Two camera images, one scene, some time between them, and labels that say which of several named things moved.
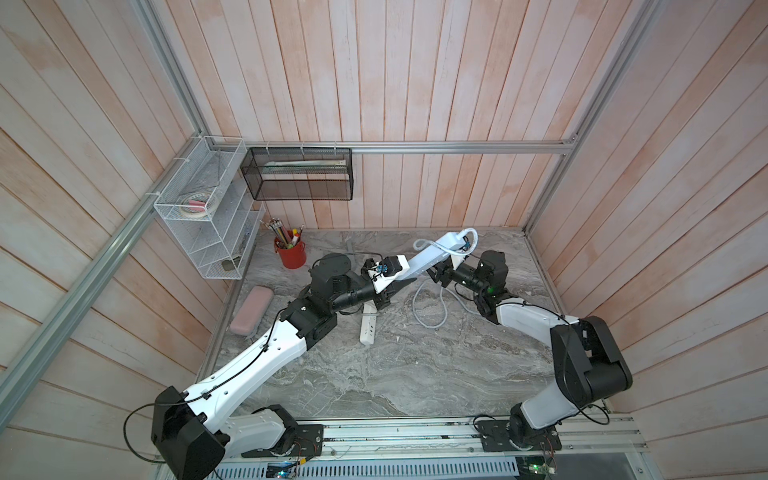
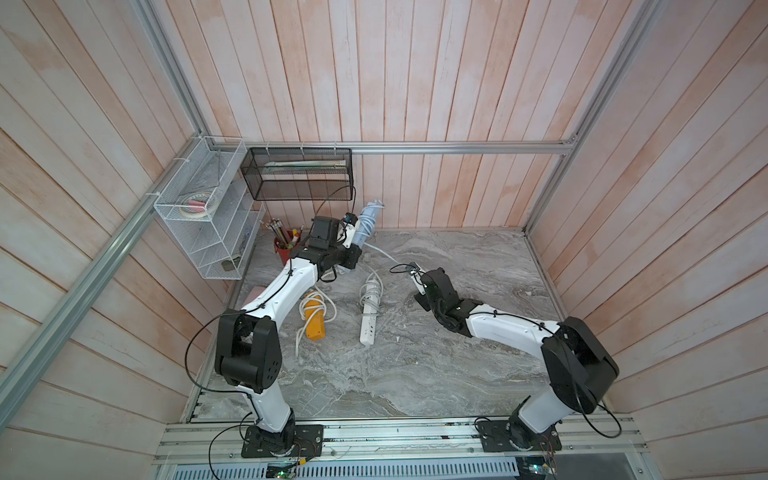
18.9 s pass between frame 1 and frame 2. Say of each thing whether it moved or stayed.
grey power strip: moved
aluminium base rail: stayed
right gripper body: moved
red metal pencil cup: stayed
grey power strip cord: moved
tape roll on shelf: stayed
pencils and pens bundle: stayed
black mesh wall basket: stayed
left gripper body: moved
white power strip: stayed
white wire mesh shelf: stayed
